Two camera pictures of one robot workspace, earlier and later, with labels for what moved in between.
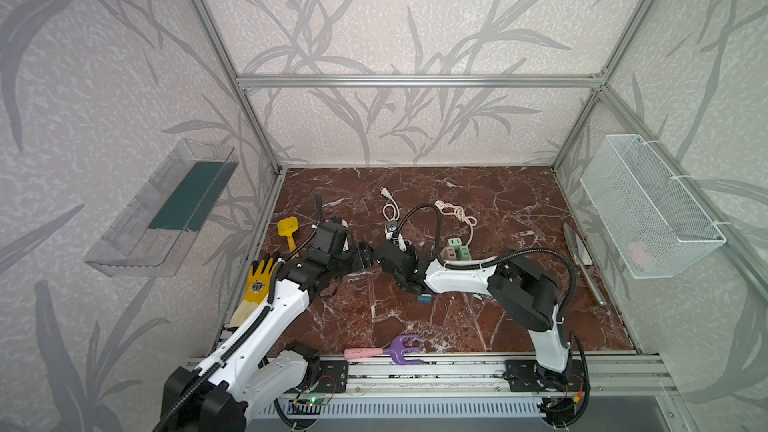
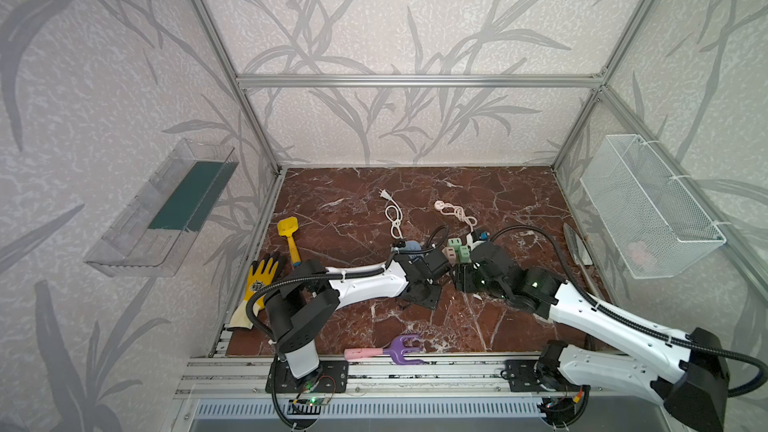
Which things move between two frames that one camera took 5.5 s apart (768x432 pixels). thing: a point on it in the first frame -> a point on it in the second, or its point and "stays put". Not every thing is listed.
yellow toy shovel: (286, 228) stays put
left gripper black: (354, 257) -> (437, 261)
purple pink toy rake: (397, 351) stays put
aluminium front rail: (485, 376) stays put
